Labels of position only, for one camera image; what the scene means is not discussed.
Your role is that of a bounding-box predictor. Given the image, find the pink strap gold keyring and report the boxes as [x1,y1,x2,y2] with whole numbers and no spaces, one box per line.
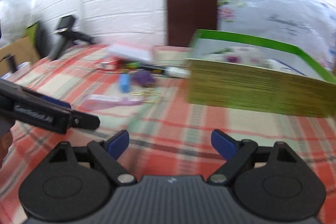
[81,91,160,111]

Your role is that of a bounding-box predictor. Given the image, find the blue cylindrical tube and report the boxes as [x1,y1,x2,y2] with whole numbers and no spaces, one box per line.
[118,73,131,93]

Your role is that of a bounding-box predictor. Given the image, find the purple small object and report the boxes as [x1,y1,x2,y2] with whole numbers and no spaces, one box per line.
[132,70,156,88]

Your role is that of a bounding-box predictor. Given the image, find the white patterned fabric pouch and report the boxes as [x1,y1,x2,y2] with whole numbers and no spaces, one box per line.
[203,46,272,69]

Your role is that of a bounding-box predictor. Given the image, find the person left hand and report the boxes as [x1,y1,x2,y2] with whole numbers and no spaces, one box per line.
[0,117,15,166]

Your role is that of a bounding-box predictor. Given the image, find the cardboard box at left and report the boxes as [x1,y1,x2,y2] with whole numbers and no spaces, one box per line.
[1,36,41,81]

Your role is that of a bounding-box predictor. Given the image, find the black handheld device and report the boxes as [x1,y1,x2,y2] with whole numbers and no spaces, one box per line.
[49,15,94,61]

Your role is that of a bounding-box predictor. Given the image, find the plaid bed sheet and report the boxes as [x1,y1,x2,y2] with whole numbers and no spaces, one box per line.
[1,45,335,223]

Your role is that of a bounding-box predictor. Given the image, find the green cardboard box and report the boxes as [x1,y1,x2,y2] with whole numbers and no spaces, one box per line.
[188,30,335,117]

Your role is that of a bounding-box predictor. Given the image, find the white plastic bag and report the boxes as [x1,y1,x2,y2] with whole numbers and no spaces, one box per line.
[1,0,31,47]

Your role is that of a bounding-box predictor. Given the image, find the dark brown headboard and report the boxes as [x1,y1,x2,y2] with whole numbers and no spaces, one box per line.
[166,0,217,47]

